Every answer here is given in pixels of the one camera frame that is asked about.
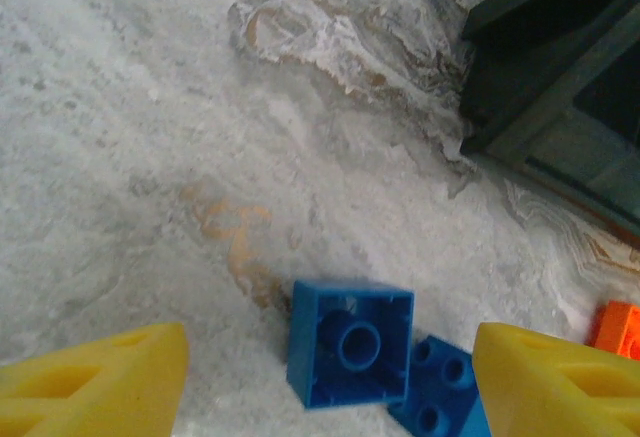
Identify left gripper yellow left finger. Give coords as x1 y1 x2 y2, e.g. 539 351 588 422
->
0 322 189 437

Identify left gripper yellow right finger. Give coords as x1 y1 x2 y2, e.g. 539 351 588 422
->
472 321 640 437

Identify blue square lego brick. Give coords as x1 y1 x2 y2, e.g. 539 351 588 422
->
387 335 494 437
285 279 416 410

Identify orange long lego brick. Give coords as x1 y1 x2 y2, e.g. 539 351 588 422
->
587 300 640 362

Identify black plastic bin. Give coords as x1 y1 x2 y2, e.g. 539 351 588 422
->
458 0 640 251

